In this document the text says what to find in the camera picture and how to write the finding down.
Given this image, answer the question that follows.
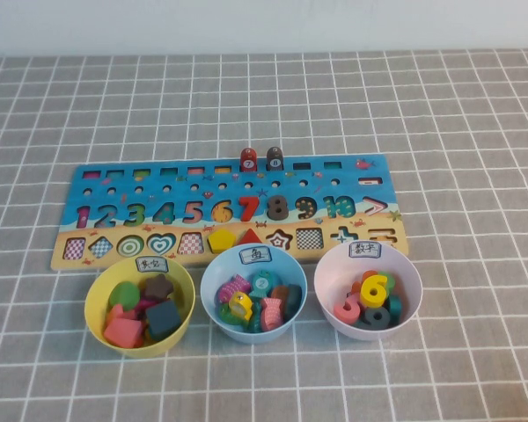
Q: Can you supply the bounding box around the brown fish piece numbered eight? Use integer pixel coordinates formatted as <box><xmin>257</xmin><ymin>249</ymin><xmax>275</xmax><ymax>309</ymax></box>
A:
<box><xmin>266</xmin><ymin>146</ymin><xmax>285</xmax><ymax>171</ymax></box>

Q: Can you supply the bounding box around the brown wooden star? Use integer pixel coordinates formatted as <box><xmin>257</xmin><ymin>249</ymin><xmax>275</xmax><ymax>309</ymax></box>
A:
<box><xmin>141</xmin><ymin>273</ymin><xmax>175</xmax><ymax>302</ymax></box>

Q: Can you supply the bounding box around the dark teal wooden square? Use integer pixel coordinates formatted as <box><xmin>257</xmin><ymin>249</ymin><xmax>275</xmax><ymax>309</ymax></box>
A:
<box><xmin>144</xmin><ymin>300</ymin><xmax>183</xmax><ymax>341</ymax></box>

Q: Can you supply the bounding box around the yellow wooden fish piece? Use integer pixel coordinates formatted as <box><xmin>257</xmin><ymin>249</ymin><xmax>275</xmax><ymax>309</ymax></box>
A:
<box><xmin>227</xmin><ymin>291</ymin><xmax>253</xmax><ymax>319</ymax></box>

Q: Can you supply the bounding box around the pale pink plastic bowl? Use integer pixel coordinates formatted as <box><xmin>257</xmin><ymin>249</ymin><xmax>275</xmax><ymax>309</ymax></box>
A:
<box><xmin>312</xmin><ymin>242</ymin><xmax>423</xmax><ymax>342</ymax></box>

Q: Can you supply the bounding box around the red wooden number seven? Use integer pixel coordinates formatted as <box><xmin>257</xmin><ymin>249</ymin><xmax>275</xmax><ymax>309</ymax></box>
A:
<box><xmin>238</xmin><ymin>195</ymin><xmax>261</xmax><ymax>222</ymax></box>

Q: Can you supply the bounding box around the grey checked tablecloth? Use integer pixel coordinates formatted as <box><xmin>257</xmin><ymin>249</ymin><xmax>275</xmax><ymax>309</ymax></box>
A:
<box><xmin>0</xmin><ymin>48</ymin><xmax>528</xmax><ymax>422</ymax></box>

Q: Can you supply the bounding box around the yellow wooden number six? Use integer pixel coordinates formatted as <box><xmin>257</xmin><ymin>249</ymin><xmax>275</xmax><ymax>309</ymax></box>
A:
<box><xmin>359</xmin><ymin>272</ymin><xmax>389</xmax><ymax>309</ymax></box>

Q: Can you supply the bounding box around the paper label on yellow bowl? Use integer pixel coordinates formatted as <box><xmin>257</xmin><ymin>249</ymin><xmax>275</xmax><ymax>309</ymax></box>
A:
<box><xmin>135</xmin><ymin>257</ymin><xmax>171</xmax><ymax>273</ymax></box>

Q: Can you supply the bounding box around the small teal wooden fish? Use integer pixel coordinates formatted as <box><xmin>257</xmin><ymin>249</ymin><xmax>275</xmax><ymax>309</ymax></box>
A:
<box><xmin>246</xmin><ymin>302</ymin><xmax>265</xmax><ymax>333</ymax></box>

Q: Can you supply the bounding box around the pink wooden number five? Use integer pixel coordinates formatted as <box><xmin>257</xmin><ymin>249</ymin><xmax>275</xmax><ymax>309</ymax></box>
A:
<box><xmin>333</xmin><ymin>293</ymin><xmax>363</xmax><ymax>324</ymax></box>

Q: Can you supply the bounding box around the brown wooden number eight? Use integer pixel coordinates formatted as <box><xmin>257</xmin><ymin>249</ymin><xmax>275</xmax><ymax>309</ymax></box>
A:
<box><xmin>266</xmin><ymin>194</ymin><xmax>290</xmax><ymax>221</ymax></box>

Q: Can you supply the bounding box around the orange wooden number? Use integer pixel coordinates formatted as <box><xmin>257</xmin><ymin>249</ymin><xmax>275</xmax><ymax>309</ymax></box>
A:
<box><xmin>350</xmin><ymin>269</ymin><xmax>378</xmax><ymax>295</ymax></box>

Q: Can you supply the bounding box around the yellow wooden pentagon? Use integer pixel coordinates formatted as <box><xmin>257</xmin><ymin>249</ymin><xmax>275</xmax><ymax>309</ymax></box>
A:
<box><xmin>208</xmin><ymin>229</ymin><xmax>234</xmax><ymax>253</ymax></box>

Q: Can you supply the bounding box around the red-orange wooden shape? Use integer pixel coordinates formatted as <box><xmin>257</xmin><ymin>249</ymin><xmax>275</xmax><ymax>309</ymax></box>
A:
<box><xmin>105</xmin><ymin>302</ymin><xmax>137</xmax><ymax>326</ymax></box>

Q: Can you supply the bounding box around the yellow plastic bowl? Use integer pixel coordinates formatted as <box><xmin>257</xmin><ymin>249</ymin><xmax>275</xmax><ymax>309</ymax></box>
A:
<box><xmin>84</xmin><ymin>255</ymin><xmax>196</xmax><ymax>359</ymax></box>

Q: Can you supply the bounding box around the magenta wooden shape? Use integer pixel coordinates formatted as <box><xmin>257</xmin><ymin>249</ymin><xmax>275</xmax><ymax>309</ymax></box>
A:
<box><xmin>135</xmin><ymin>298</ymin><xmax>156</xmax><ymax>321</ymax></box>

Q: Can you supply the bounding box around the light blue plastic bowl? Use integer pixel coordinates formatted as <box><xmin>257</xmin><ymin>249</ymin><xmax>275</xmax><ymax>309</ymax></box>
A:
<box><xmin>200</xmin><ymin>244</ymin><xmax>309</xmax><ymax>343</ymax></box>

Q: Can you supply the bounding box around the red wooden triangle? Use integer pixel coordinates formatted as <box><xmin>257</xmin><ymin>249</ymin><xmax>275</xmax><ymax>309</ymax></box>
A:
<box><xmin>237</xmin><ymin>229</ymin><xmax>265</xmax><ymax>247</ymax></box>

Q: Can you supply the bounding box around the green wooden fish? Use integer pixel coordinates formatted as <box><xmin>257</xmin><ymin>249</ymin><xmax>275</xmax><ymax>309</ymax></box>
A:
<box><xmin>218</xmin><ymin>305</ymin><xmax>247</xmax><ymax>324</ymax></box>

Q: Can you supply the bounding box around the magenta striped wooden fish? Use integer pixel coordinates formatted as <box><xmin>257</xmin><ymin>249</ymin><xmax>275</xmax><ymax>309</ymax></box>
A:
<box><xmin>215</xmin><ymin>274</ymin><xmax>252</xmax><ymax>304</ymax></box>

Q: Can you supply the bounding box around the teal wooden number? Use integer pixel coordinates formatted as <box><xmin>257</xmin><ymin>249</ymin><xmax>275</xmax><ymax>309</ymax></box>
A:
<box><xmin>386</xmin><ymin>294</ymin><xmax>402</xmax><ymax>326</ymax></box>

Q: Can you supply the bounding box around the paper label on pink bowl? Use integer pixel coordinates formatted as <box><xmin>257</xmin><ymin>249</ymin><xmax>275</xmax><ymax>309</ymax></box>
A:
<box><xmin>348</xmin><ymin>242</ymin><xmax>383</xmax><ymax>258</ymax></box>

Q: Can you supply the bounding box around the colourful wooden puzzle board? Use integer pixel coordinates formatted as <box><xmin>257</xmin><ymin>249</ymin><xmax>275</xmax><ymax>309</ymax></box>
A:
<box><xmin>48</xmin><ymin>153</ymin><xmax>410</xmax><ymax>272</ymax></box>

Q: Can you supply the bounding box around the orange-brown wooden fish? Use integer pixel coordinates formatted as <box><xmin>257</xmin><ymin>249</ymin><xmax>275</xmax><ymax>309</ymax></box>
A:
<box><xmin>270</xmin><ymin>285</ymin><xmax>290</xmax><ymax>311</ymax></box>

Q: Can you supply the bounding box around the red fish piece numbered seven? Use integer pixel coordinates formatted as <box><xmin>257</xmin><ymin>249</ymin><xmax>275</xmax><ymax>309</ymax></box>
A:
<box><xmin>238</xmin><ymin>147</ymin><xmax>258</xmax><ymax>172</ymax></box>

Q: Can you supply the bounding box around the coral pink wooden block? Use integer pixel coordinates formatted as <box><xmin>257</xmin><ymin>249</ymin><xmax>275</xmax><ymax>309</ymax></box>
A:
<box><xmin>103</xmin><ymin>316</ymin><xmax>144</xmax><ymax>348</ymax></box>

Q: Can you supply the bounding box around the teal fish piece numbered two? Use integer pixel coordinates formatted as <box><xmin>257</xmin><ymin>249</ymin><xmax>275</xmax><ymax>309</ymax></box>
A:
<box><xmin>249</xmin><ymin>270</ymin><xmax>277</xmax><ymax>301</ymax></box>

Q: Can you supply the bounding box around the green wooden circle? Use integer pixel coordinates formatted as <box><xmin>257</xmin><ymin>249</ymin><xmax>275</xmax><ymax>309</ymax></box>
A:
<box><xmin>107</xmin><ymin>281</ymin><xmax>140</xmax><ymax>309</ymax></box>

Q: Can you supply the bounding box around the dark fish piece numbered nine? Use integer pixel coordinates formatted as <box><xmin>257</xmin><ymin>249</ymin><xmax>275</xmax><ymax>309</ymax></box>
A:
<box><xmin>283</xmin><ymin>283</ymin><xmax>303</xmax><ymax>318</ymax></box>

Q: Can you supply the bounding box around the pink wooden fish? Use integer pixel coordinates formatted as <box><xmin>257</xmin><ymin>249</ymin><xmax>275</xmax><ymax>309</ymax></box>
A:
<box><xmin>260</xmin><ymin>296</ymin><xmax>285</xmax><ymax>331</ymax></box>

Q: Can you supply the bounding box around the paper label on blue bowl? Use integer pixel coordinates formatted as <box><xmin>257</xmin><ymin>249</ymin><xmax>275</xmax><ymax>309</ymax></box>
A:
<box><xmin>238</xmin><ymin>246</ymin><xmax>275</xmax><ymax>266</ymax></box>

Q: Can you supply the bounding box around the green wooden number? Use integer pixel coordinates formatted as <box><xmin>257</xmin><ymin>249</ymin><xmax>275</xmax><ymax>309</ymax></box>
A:
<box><xmin>378</xmin><ymin>270</ymin><xmax>398</xmax><ymax>295</ymax></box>

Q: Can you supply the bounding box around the grey wooden number nine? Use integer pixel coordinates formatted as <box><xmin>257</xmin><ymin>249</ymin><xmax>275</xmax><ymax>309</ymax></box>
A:
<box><xmin>355</xmin><ymin>305</ymin><xmax>392</xmax><ymax>330</ymax></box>

